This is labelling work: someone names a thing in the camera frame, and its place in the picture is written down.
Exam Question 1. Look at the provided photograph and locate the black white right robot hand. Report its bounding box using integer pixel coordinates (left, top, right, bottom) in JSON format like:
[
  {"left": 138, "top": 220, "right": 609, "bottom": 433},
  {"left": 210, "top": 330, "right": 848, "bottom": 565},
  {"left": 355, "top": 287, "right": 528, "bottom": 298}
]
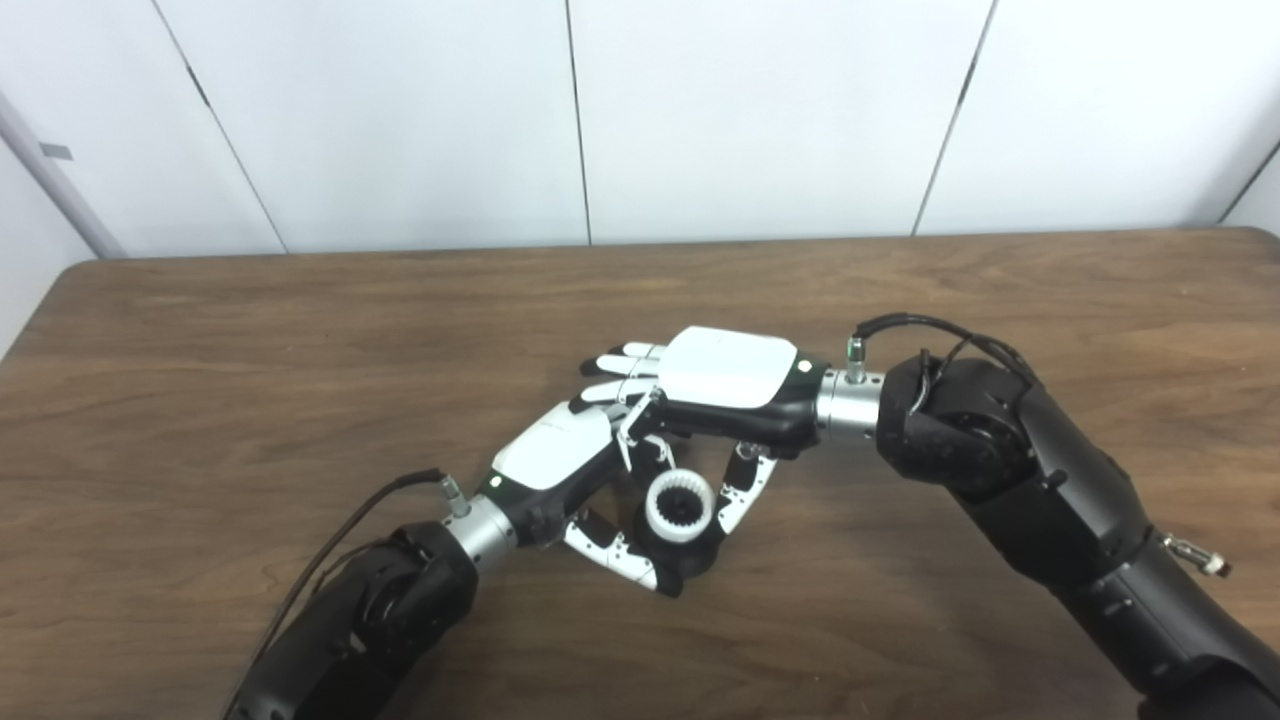
[{"left": 568, "top": 326, "right": 831, "bottom": 536}]

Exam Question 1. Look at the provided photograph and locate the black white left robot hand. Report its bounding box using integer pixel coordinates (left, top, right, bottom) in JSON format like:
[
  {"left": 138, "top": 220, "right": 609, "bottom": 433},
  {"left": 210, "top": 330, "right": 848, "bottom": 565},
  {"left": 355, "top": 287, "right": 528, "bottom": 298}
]
[{"left": 475, "top": 400, "right": 691, "bottom": 599}]

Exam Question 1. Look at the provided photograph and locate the white ring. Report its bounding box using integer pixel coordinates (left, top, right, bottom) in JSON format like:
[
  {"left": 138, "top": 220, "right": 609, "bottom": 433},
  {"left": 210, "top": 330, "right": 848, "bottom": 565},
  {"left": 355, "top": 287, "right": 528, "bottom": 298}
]
[{"left": 645, "top": 472, "right": 716, "bottom": 543}]

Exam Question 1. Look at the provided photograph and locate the round black part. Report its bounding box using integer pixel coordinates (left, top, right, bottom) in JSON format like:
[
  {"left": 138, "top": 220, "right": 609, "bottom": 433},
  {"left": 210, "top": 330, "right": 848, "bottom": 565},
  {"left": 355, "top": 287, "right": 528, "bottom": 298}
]
[{"left": 632, "top": 520, "right": 728, "bottom": 583}]

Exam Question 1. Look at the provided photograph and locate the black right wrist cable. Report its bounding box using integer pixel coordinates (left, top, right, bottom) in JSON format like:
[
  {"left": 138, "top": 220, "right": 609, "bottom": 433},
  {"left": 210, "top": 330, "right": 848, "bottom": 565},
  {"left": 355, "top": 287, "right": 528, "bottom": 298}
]
[{"left": 845, "top": 313, "right": 1233, "bottom": 579}]

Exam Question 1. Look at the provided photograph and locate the grey wall corner post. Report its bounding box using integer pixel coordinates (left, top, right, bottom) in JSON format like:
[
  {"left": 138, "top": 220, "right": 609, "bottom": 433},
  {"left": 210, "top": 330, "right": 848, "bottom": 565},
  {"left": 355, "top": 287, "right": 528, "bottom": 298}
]
[{"left": 0, "top": 90, "right": 129, "bottom": 259}]

